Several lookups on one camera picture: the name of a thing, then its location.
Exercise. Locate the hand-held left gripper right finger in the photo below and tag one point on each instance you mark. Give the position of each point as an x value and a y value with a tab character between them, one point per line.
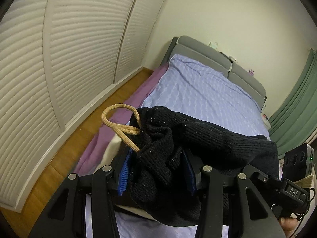
189	177

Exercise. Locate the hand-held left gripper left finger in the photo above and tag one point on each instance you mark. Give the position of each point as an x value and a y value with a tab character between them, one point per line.
125	176

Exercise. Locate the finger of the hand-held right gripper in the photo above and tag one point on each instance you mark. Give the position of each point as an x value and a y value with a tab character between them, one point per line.
265	179

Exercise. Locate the black pants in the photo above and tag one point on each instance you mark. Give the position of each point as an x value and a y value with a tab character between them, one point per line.
198	138

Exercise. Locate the person's right hand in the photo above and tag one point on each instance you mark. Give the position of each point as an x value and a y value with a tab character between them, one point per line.
287	226

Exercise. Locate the white nightstand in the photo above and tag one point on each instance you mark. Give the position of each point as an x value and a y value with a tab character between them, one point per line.
266	124

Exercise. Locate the green curtain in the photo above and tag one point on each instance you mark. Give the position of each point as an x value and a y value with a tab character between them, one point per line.
297	109

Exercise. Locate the bed with lilac sheet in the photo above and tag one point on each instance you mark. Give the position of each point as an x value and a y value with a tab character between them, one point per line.
198	91

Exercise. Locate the purple toy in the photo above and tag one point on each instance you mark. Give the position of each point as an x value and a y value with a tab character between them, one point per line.
251	72

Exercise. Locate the grey upholstered bed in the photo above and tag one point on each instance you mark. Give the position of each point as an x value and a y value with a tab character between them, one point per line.
205	52

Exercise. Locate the tissue box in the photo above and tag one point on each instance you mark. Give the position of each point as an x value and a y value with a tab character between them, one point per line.
213	45

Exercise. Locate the white louvered wardrobe doors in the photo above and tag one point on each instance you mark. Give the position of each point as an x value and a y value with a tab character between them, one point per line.
74	42

